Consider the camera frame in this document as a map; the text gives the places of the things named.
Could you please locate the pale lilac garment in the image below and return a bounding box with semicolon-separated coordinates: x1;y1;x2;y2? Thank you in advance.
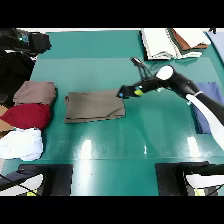
205;30;224;65

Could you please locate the mauve folded garment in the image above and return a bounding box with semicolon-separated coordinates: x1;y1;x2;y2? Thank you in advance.
12;80;57;107

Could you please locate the blue garment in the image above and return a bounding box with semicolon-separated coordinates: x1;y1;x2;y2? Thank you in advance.
191;81;224;135

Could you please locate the red folded garment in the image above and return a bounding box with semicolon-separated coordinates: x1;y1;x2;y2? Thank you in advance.
0;102;52;131

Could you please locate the tan garment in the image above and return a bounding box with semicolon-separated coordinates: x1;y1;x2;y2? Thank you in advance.
0;104;16;138

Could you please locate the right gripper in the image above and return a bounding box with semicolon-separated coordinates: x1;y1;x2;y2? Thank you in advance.
116;83;145;100

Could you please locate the rust brown folded garment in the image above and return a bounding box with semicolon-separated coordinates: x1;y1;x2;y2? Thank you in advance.
171;29;210;52

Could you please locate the cream folded garment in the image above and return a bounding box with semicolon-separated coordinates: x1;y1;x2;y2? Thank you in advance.
173;28;212;48

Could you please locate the dark green folded garment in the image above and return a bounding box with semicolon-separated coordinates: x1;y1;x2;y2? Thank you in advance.
167;28;203;57

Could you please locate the brown shirt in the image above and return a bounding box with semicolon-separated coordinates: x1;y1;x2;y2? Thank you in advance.
63;89;127;125

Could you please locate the white folded garment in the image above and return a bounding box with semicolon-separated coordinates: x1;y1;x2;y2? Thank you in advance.
140;28;188;62
0;127;45;162

